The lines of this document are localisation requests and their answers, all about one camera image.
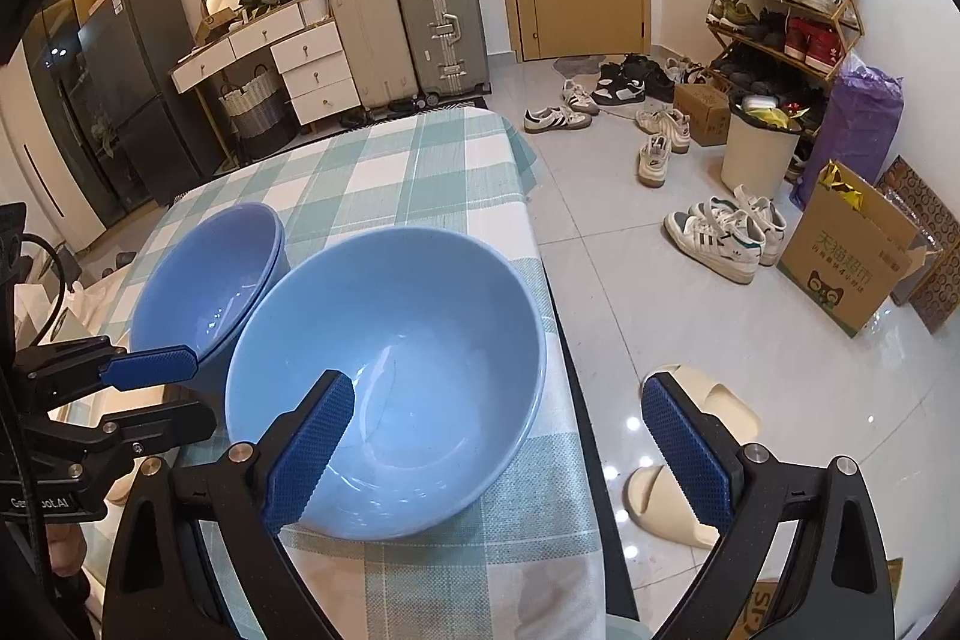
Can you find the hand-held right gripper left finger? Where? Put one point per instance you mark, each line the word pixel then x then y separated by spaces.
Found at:
pixel 307 452

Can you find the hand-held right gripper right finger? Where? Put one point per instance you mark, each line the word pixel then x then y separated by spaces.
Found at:
pixel 686 452

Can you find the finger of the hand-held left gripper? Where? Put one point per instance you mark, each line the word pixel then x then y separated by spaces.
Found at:
pixel 165 422
pixel 150 366

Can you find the light blue bowl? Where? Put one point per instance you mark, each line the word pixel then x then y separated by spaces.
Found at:
pixel 420 340

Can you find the person's left hand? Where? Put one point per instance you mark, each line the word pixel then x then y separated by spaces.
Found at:
pixel 66 546

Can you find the cream slipper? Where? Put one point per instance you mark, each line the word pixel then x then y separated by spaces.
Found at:
pixel 731 411
pixel 667 509

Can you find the flat cardboard piece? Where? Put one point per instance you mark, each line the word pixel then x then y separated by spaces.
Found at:
pixel 757 610

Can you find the white and green sneaker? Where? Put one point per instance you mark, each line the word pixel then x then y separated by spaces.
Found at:
pixel 712 242
pixel 761 220

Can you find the large printed cardboard box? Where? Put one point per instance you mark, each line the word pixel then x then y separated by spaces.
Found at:
pixel 840 265

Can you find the dark glass cabinet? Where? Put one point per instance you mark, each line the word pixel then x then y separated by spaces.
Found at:
pixel 60 123

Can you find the woven laundry basket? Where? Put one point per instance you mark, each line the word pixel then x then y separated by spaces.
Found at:
pixel 255 115

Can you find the grey refrigerator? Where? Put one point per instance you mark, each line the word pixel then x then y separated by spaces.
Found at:
pixel 142 85

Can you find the beige sneaker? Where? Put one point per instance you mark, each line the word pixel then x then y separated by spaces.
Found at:
pixel 664 126
pixel 654 160

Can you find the white trash bin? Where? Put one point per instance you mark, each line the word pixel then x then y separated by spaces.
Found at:
pixel 757 160

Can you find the brown patterned board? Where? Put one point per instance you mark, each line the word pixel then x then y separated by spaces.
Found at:
pixel 937 280

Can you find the small cardboard box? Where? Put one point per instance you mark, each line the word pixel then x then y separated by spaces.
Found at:
pixel 701 115

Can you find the white vanity desk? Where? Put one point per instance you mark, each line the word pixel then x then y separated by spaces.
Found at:
pixel 315 63

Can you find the white black striped sneaker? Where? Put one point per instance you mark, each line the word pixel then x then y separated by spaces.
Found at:
pixel 559 120
pixel 579 96

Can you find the black and white high-top shoe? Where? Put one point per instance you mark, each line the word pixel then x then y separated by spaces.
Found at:
pixel 619 89

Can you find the purple bag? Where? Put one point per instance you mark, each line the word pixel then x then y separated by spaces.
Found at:
pixel 855 123

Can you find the white suitcase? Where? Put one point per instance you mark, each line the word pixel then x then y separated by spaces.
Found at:
pixel 371 40

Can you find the grey door mat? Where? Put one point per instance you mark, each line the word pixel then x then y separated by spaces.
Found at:
pixel 577 66

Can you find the wooden shoe rack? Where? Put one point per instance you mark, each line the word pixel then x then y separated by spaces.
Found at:
pixel 840 78

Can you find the silver suitcase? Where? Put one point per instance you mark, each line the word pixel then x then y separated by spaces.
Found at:
pixel 442 29

